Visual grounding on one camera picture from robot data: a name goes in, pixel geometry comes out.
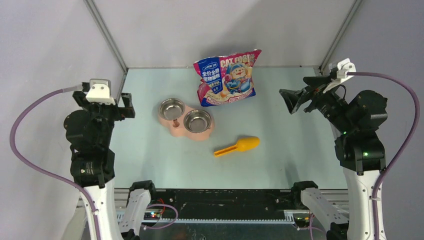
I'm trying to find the yellow plastic scoop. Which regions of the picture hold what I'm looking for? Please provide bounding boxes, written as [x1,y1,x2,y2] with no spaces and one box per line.
[213,136,261,157]

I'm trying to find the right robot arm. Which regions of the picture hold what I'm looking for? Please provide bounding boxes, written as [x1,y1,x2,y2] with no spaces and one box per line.
[279,76,388,240]

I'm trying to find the colourful cat food bag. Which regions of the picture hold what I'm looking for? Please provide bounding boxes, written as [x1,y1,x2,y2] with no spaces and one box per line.
[193,49,262,107]

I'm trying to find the pink double pet bowl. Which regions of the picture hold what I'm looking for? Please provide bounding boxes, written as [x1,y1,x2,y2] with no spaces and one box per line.
[158,98,215,141]

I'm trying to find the right aluminium frame post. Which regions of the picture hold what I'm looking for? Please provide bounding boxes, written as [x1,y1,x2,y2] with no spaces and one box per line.
[317,0,363,75]

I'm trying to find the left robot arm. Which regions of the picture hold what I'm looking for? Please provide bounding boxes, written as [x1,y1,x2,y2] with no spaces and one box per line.
[63,91,158,240]

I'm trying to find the white cable duct strip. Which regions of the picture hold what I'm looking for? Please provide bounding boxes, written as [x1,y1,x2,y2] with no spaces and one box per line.
[114,211,296,225]

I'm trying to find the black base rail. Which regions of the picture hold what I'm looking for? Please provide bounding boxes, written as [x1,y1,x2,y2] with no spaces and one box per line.
[144,188,307,221]

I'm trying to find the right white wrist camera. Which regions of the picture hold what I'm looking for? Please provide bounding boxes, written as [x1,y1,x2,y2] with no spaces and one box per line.
[323,58,357,94]

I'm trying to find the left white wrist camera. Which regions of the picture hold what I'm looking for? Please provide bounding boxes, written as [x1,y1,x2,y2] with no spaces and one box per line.
[84,78,116,106]

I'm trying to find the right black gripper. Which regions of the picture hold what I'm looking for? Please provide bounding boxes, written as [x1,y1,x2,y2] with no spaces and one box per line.
[278,73,354,133]

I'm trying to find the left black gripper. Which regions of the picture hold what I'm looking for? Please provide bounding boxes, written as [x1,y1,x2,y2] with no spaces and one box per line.
[75,89,135,145]

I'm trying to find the aluminium frame post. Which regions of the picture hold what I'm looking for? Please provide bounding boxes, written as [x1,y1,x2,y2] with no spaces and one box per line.
[317,0,363,75]
[83,0,129,74]

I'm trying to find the left aluminium frame post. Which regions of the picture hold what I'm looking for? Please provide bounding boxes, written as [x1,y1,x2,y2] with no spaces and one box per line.
[83,0,129,74]

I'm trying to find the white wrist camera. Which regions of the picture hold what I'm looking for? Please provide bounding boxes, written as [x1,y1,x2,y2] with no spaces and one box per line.
[323,58,357,94]
[84,78,116,106]

